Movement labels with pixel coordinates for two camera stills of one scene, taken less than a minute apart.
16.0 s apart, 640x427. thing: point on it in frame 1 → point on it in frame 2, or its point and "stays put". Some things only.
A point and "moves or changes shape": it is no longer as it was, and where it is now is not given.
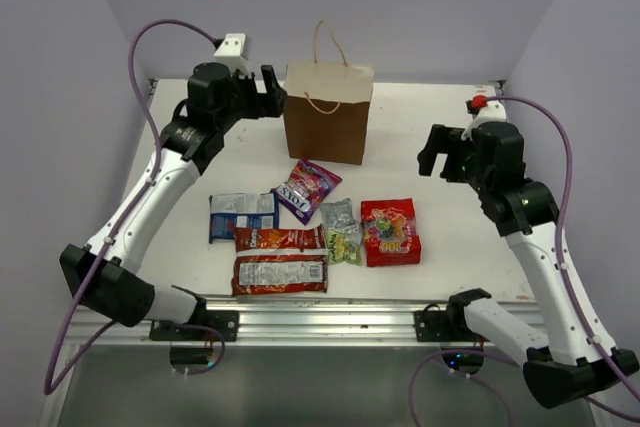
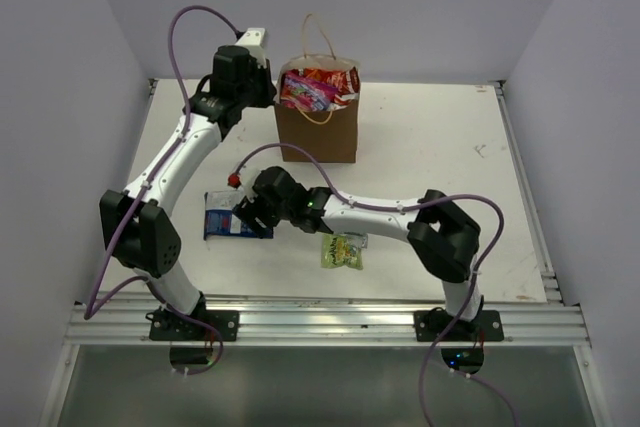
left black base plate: (224, 321) stays put
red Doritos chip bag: (271, 261) → (346, 81)
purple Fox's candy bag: (307, 186) moves or changes shape
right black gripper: (439, 142) → (248, 213)
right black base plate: (443, 326) stays put
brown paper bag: (327, 104) moves or changes shape
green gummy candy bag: (344, 241) stays put
